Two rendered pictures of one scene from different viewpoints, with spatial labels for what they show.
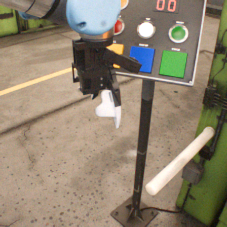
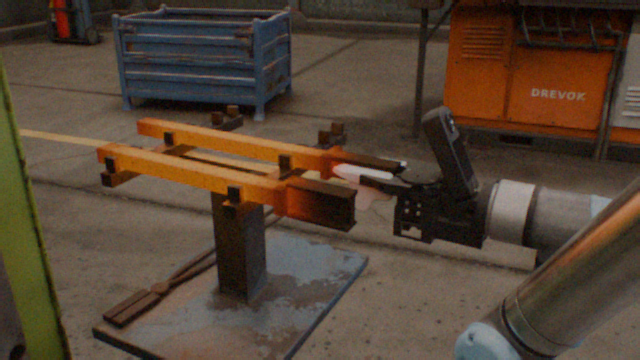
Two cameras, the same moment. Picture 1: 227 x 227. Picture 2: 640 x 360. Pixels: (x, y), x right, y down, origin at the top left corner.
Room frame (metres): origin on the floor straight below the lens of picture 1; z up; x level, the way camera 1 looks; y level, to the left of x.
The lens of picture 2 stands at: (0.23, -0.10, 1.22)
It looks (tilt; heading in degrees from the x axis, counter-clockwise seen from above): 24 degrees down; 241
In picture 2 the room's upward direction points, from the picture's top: straight up
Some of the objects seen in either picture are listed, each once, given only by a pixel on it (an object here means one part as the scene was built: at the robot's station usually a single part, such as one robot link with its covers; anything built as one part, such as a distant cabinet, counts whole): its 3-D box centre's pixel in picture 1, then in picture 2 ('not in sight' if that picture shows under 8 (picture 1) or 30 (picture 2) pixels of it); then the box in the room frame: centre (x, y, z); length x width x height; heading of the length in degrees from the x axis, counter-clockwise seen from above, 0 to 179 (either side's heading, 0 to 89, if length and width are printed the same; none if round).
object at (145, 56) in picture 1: (141, 59); not in sight; (0.72, -0.10, 1.01); 0.07 x 0.05 x 0.07; 70
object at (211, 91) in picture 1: (211, 97); not in sight; (0.85, -0.42, 0.80); 0.06 x 0.03 x 0.14; 45
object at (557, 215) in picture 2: not in sight; (577, 228); (-0.30, -0.44, 0.91); 0.11 x 0.08 x 0.09; 123
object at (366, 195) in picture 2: not in sight; (361, 190); (-0.14, -0.65, 0.91); 0.09 x 0.03 x 0.06; 126
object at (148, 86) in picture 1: (142, 147); not in sight; (0.84, -0.15, 0.54); 0.04 x 0.04 x 1.08; 45
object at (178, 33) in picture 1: (178, 33); not in sight; (0.73, -0.21, 1.09); 0.05 x 0.03 x 0.04; 45
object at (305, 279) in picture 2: not in sight; (243, 292); (-0.04, -0.84, 0.66); 0.40 x 0.30 x 0.02; 34
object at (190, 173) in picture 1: (193, 172); not in sight; (0.84, -0.42, 0.36); 0.09 x 0.07 x 0.12; 45
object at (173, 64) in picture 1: (173, 64); not in sight; (0.69, -0.19, 1.01); 0.07 x 0.05 x 0.07; 70
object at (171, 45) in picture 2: not in sight; (207, 57); (-1.10, -4.36, 0.36); 1.20 x 0.80 x 0.72; 136
